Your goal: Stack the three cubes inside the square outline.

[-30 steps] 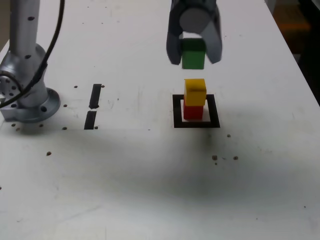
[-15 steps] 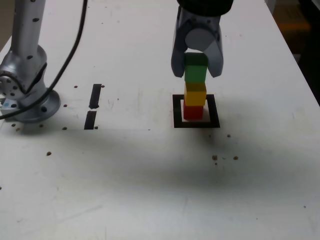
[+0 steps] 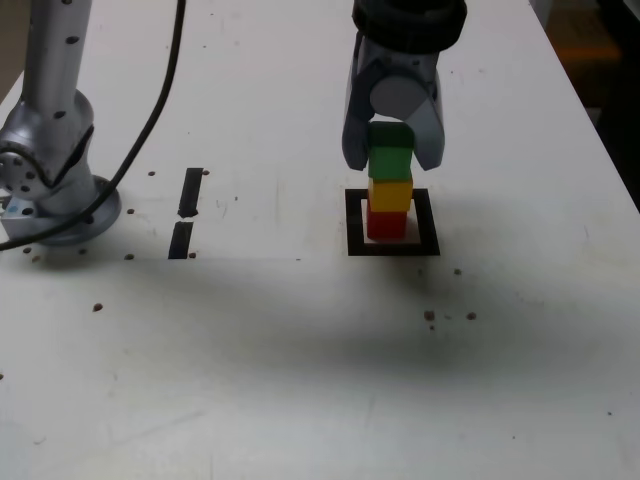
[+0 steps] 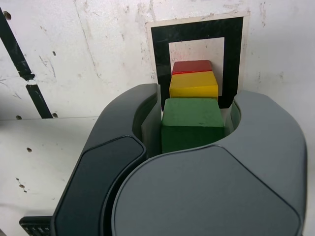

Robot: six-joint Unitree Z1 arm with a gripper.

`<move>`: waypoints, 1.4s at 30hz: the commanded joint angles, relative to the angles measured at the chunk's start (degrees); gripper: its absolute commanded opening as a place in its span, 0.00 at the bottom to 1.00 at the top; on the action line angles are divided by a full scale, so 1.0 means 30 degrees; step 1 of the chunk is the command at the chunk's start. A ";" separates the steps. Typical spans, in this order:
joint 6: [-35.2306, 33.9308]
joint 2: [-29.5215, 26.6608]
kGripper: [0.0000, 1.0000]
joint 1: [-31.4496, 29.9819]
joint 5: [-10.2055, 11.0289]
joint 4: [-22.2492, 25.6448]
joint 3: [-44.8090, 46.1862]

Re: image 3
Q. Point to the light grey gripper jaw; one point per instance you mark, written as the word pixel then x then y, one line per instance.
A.
pixel 430 135

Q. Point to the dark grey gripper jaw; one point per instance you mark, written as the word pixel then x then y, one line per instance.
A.
pixel 356 130

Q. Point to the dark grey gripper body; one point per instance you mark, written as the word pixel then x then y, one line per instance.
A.
pixel 400 62

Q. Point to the green cube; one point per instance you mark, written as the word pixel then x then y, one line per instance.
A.
pixel 390 157

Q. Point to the yellow cube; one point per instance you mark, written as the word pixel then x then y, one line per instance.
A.
pixel 390 196

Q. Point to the red cube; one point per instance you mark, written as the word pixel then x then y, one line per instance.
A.
pixel 386 226

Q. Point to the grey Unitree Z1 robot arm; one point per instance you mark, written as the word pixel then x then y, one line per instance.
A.
pixel 50 75

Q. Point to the black tape square outline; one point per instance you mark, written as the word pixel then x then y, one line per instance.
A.
pixel 395 250

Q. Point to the black tape strip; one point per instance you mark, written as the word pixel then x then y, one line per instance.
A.
pixel 192 195

